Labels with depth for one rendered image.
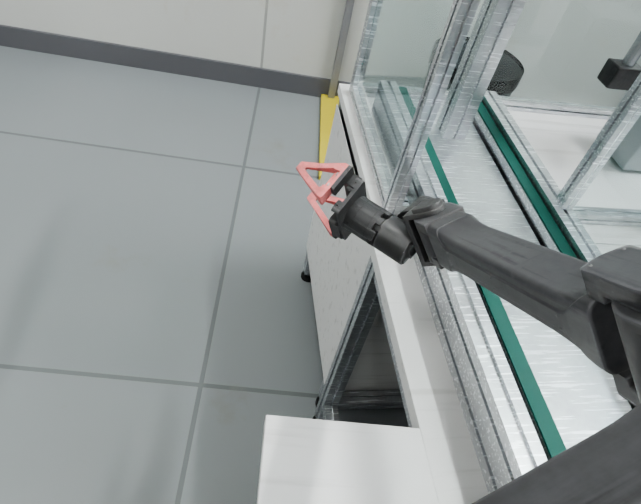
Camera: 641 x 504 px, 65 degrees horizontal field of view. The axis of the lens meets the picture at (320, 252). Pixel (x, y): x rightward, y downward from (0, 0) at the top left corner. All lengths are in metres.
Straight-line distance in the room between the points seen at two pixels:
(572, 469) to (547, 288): 0.19
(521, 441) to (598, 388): 0.23
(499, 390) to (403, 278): 0.31
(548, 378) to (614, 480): 0.64
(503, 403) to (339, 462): 0.25
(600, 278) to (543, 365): 0.56
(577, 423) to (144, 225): 1.81
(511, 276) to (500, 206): 0.70
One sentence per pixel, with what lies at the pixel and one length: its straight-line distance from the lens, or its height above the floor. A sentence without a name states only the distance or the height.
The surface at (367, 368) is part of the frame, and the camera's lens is 1.52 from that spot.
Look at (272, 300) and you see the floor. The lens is 1.98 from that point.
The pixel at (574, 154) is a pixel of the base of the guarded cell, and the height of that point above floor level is 0.86.
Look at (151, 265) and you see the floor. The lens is 2.10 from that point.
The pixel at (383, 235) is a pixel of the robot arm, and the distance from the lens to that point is 0.72.
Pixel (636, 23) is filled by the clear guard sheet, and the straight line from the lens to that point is 1.76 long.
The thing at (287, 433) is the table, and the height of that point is 0.86.
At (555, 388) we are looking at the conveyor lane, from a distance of 0.91.
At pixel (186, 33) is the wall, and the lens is 3.18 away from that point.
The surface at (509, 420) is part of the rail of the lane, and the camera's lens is 0.78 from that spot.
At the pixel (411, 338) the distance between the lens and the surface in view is 0.92.
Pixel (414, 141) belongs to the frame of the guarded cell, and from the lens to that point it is 1.00.
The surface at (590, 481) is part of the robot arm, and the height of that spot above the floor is 1.36.
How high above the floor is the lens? 1.58
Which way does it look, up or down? 46 degrees down
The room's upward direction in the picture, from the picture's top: 14 degrees clockwise
